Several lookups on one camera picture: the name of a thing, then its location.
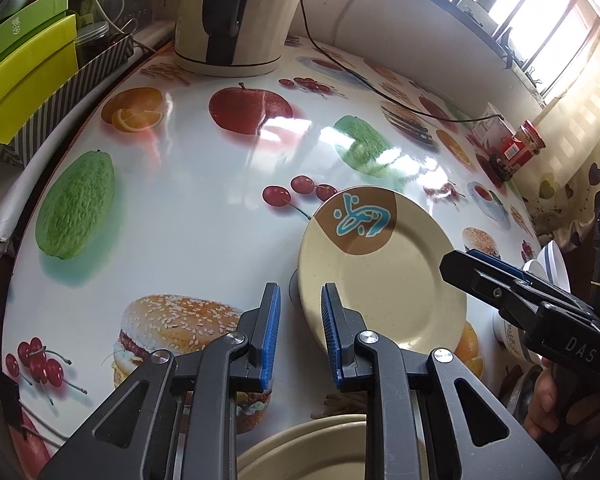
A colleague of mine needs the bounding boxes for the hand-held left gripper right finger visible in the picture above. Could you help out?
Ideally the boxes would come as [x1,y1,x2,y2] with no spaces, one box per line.
[320,282,563,480]

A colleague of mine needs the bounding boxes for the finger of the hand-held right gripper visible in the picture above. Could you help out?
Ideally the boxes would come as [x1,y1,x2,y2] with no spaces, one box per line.
[464,248,531,282]
[439,251,531,318]

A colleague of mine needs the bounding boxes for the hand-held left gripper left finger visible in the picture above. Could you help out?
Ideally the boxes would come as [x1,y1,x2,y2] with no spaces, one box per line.
[39,282,282,480]

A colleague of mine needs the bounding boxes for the dark grey bowl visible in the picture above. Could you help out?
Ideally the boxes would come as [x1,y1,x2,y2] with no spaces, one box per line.
[288,269,311,322]

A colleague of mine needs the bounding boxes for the cream plate with brown patch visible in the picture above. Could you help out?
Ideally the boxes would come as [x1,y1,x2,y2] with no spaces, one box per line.
[298,186,468,361]

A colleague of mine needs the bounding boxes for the plain cream plate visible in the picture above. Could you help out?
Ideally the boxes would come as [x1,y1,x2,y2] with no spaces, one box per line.
[255,421,368,480]
[237,412,368,480]

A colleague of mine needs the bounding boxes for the person's right hand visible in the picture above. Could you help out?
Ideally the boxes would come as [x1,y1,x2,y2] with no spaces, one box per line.
[524,357,573,442]

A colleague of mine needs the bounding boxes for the patterned white bowl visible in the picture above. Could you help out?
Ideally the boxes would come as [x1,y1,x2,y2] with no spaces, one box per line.
[493,310,532,362]

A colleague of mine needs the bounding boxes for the metal bowl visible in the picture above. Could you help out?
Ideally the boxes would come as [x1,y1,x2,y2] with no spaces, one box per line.
[500,364,545,413]

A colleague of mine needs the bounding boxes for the red sauce jar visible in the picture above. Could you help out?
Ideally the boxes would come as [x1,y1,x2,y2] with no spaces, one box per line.
[489,119,547,182]

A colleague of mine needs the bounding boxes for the heart print curtain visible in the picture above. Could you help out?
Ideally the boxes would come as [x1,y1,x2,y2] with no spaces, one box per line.
[512,22,600,263]

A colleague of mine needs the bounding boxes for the white carton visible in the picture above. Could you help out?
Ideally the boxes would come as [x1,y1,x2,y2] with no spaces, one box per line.
[466,102,518,161]

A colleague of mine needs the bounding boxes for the fruit print tablecloth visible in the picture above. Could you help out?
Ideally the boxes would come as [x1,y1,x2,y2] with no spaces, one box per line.
[1,35,546,480]

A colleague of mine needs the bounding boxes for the white plastic sheet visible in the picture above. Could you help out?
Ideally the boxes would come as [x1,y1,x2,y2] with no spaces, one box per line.
[0,157,48,258]

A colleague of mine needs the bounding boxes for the cream electric kettle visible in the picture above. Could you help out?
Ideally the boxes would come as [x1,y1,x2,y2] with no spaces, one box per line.
[172,0,316,79]

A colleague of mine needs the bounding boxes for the striped storage box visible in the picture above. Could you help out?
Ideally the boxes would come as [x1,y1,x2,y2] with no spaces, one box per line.
[0,31,137,168]

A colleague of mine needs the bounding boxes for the clear plastic jar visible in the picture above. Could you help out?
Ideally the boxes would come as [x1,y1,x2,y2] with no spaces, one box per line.
[74,22,127,69]

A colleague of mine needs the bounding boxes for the lime green box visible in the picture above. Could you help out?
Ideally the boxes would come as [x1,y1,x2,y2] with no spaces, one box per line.
[0,14,79,144]

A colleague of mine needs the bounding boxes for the dark green box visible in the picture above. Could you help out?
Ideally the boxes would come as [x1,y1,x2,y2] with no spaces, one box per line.
[0,0,72,67]

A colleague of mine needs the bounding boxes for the long black cable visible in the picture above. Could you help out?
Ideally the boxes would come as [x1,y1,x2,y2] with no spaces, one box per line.
[298,0,506,124]

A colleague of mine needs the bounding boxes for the window frame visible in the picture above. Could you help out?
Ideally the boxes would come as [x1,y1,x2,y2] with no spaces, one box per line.
[370,0,600,107]

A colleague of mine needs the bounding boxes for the thin white cable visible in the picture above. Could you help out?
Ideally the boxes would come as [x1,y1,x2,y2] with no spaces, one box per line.
[60,0,153,53]

